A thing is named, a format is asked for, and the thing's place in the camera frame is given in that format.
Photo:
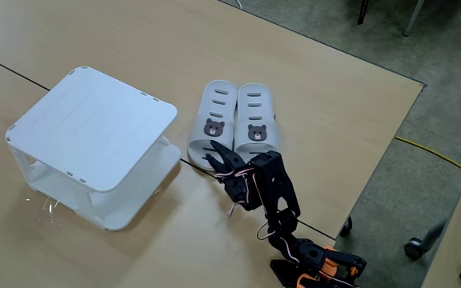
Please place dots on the black chair leg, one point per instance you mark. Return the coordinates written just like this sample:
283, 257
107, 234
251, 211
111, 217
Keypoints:
363, 12

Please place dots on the white two-tier box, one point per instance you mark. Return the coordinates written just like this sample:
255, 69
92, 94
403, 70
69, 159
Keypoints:
90, 128

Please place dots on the grey metal leg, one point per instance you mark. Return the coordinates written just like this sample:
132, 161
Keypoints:
414, 18

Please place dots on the black caster wheel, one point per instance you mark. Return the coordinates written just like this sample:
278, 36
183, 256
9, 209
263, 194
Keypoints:
345, 227

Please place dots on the grey caster wheel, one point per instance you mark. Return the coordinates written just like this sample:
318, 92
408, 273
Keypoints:
414, 249

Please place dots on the white bear slipper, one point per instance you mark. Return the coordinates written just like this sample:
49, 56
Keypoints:
198, 140
272, 136

